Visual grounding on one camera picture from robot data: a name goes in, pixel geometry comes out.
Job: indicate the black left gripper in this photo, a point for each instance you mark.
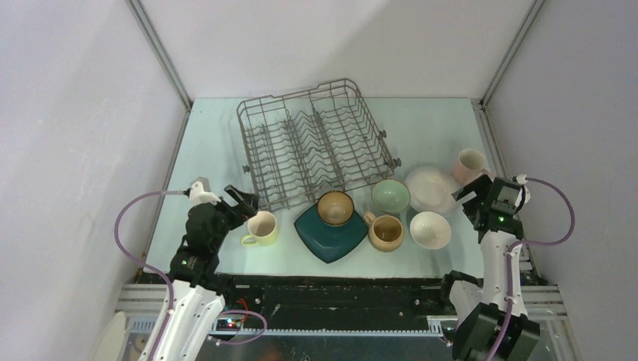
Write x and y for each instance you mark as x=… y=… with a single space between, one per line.
x=246 y=208

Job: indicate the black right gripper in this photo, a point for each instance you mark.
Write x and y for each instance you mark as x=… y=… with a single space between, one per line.
x=480 y=186

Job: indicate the white ruffled plate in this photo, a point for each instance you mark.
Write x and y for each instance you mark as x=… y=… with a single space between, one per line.
x=431 y=189

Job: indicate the brown speckled bowl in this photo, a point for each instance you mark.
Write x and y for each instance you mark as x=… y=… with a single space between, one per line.
x=335 y=208

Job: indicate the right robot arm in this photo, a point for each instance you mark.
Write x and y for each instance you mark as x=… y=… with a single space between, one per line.
x=492 y=321

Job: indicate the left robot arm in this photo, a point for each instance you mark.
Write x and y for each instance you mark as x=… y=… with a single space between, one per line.
x=194 y=298

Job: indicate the pink mug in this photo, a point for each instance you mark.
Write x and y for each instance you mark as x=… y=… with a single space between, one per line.
x=470 y=165

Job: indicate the yellow-green mug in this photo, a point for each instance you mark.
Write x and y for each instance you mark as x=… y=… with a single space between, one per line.
x=263 y=230

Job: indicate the white ceramic bowl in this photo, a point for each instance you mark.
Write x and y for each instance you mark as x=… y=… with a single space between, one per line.
x=430 y=230

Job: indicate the green ceramic bowl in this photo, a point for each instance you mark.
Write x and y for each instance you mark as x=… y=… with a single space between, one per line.
x=390 y=196

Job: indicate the tan ceramic mug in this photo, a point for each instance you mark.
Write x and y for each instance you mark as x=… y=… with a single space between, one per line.
x=385 y=232

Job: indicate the teal square plate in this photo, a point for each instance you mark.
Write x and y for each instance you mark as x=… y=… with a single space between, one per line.
x=329 y=243

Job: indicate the left circuit board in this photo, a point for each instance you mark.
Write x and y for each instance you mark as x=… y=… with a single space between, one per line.
x=229 y=325

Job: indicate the circuit board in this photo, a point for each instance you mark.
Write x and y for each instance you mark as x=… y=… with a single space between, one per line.
x=229 y=325
x=449 y=331

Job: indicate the right circuit board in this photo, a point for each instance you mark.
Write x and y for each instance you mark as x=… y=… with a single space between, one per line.
x=449 y=331

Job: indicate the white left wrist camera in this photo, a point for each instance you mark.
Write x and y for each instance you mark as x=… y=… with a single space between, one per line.
x=200 y=192

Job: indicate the grey wire dish rack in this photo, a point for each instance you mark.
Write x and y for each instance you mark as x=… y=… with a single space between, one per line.
x=301 y=144

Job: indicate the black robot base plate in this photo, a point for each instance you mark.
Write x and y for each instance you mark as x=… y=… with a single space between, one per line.
x=325 y=304

